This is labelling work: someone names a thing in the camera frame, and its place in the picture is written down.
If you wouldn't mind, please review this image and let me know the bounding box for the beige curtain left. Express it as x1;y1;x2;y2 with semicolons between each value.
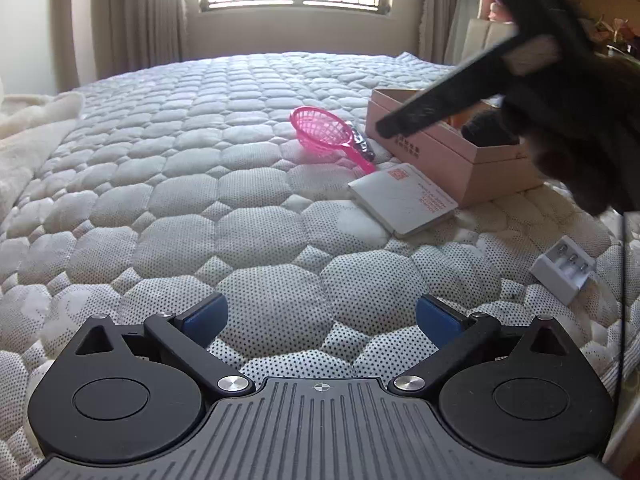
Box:
91;0;188;79

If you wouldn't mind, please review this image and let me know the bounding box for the beige curtain right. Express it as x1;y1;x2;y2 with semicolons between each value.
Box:
418;0;457;63

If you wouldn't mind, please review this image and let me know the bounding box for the white battery charger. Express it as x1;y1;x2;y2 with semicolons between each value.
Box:
529;236;596;306

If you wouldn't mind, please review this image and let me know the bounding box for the white booklet red print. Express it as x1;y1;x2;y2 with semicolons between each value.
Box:
348;162;458;238

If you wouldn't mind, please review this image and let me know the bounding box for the pink plush bunny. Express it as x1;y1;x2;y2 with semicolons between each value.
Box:
488;0;510;23

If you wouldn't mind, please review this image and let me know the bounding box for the white fluffy blanket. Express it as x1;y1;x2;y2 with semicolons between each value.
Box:
0;87;85;220

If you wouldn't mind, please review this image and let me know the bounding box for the beige padded headboard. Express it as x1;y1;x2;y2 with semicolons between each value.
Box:
444;0;516;65

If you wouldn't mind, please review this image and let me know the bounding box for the black plush toy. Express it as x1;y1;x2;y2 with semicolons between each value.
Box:
460;110;520;148

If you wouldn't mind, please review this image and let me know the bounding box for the grey quilted mattress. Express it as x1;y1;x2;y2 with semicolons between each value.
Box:
1;53;639;479

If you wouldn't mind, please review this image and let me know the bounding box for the pink plastic toy basket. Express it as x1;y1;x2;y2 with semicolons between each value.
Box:
290;106;376;174

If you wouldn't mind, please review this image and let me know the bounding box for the pink cardboard box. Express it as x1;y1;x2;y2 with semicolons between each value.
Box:
366;88;542;207

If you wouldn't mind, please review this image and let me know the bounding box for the beige curtain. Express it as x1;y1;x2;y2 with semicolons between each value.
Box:
418;0;457;63
91;0;188;79

